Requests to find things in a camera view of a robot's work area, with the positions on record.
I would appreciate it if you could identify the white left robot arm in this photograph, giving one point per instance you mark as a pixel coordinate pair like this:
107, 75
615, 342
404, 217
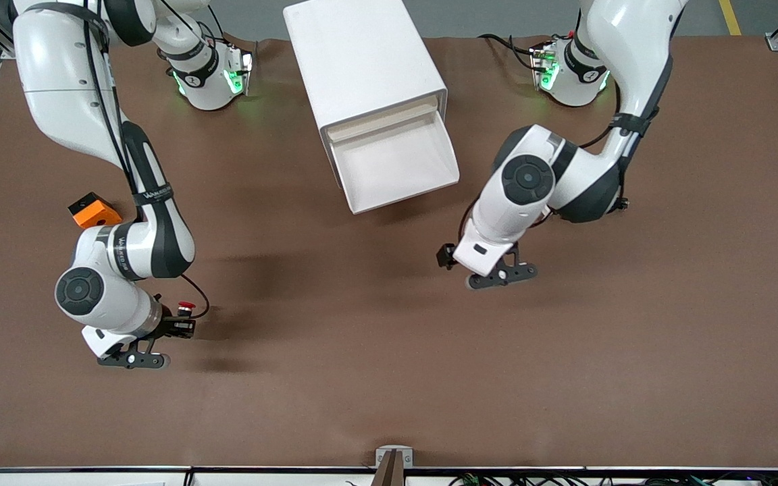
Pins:
517, 202

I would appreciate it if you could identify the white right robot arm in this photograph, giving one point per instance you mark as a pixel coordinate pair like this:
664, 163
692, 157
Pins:
58, 81

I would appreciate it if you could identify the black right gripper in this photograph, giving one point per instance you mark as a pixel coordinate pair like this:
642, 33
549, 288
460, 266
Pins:
177, 328

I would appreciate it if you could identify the grey metal bracket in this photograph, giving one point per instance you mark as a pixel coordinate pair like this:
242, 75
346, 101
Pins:
408, 459

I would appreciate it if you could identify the brown table mat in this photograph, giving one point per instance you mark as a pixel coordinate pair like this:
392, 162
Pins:
362, 371

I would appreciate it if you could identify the white table edge rail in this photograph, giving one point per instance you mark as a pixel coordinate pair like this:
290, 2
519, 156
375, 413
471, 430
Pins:
58, 480

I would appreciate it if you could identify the orange black button box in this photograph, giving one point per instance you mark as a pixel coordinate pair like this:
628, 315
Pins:
95, 214

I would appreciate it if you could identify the red push button switch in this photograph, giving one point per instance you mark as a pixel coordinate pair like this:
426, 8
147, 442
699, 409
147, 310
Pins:
186, 308

